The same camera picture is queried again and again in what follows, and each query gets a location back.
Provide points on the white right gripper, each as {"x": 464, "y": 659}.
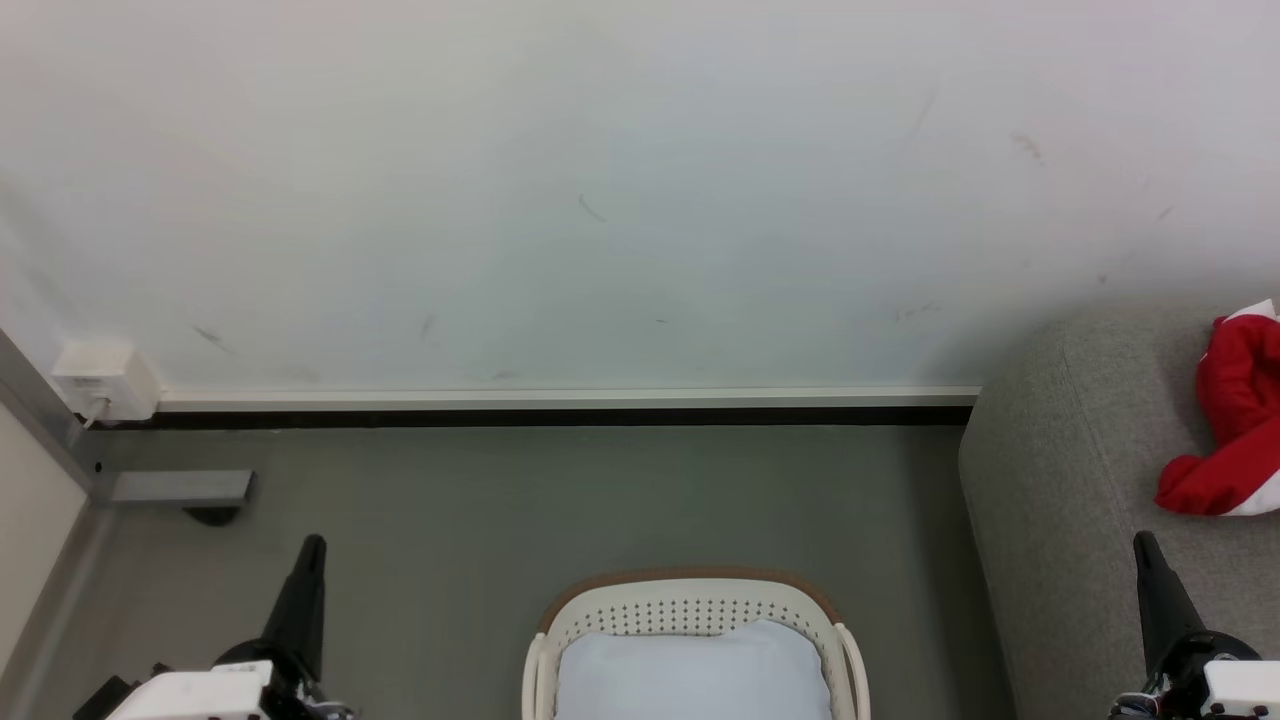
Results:
{"x": 1230, "y": 690}

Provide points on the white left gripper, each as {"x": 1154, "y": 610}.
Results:
{"x": 190, "y": 695}

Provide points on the red and white garment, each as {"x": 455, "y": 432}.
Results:
{"x": 1240, "y": 400}

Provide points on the white plastic laundry basket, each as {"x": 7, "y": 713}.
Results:
{"x": 690, "y": 600}

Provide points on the grey fabric sofa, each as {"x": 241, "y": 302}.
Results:
{"x": 1070, "y": 480}

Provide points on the beige panel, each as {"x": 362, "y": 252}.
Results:
{"x": 30, "y": 540}

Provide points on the white and black baseboard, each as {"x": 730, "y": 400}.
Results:
{"x": 560, "y": 408}

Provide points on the light blue cloth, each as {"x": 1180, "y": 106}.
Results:
{"x": 690, "y": 675}

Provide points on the grey metal foot bracket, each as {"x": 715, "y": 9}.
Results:
{"x": 180, "y": 488}

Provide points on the white wall box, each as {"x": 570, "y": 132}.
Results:
{"x": 105, "y": 382}

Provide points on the grey metal panel frame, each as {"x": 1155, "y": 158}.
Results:
{"x": 45, "y": 420}

